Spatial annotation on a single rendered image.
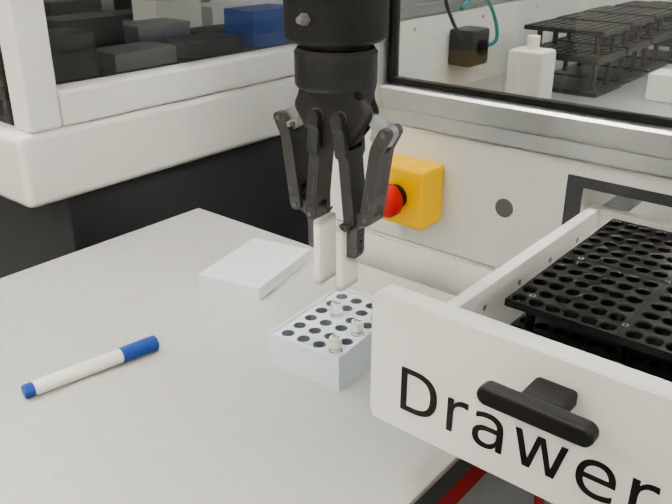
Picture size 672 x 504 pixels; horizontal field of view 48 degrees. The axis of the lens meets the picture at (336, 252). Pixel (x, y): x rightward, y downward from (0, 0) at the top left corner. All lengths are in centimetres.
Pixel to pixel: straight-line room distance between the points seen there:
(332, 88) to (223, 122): 65
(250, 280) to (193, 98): 44
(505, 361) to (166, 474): 30
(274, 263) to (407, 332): 43
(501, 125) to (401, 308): 36
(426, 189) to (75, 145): 52
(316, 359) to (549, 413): 32
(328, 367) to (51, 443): 25
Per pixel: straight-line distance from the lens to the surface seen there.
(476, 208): 88
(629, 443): 49
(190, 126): 126
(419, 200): 87
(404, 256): 96
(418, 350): 54
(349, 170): 70
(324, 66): 66
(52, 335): 87
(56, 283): 99
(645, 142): 78
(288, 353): 75
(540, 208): 84
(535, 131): 83
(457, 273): 92
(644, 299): 64
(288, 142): 73
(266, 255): 97
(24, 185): 112
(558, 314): 59
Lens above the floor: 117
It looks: 24 degrees down
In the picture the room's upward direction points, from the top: straight up
